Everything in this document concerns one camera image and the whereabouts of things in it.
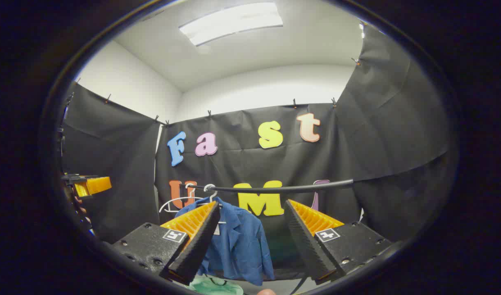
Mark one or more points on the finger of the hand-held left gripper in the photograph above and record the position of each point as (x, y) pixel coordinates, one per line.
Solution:
(96, 185)

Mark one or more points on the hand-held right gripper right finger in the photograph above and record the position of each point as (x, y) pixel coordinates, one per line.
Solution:
(305, 241)

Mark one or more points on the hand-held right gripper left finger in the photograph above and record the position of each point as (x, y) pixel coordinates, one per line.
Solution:
(197, 250)

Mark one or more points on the black backdrop cloth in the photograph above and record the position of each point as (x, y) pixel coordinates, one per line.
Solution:
(242, 164)

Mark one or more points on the ceiling light panel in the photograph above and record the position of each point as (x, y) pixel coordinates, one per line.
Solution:
(230, 22)

